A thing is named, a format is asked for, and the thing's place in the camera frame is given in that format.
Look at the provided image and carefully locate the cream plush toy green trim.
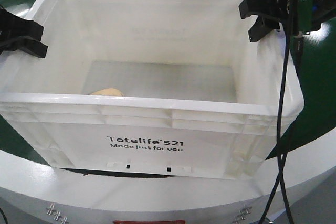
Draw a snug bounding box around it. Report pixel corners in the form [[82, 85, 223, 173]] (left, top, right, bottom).
[[90, 88, 124, 97]]

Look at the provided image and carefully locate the white plastic tote box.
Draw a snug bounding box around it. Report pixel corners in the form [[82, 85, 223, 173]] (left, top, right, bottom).
[[0, 0, 305, 180]]

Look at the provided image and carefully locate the green circuit board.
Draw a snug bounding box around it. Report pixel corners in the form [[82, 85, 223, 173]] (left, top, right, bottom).
[[297, 0, 313, 33]]

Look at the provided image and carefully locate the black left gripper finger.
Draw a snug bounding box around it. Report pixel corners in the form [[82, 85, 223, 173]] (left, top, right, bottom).
[[1, 7, 44, 44], [1, 36, 48, 58]]

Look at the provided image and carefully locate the red label plate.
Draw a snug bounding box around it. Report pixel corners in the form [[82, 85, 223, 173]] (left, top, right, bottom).
[[113, 220, 186, 224]]

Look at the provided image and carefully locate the black cable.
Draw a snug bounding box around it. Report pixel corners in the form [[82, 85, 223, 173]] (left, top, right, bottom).
[[258, 19, 292, 224], [278, 32, 305, 224]]

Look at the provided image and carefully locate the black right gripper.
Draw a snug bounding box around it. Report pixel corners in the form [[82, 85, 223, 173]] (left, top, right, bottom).
[[238, 0, 335, 42]]

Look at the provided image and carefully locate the white conveyor outer rim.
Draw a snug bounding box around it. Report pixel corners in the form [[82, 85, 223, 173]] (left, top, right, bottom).
[[0, 119, 336, 224]]

